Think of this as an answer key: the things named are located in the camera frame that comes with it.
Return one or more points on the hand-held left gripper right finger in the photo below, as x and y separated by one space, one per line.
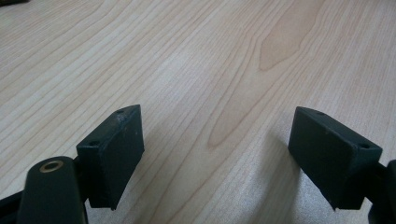
330 158

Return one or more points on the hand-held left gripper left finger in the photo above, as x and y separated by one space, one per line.
115 155

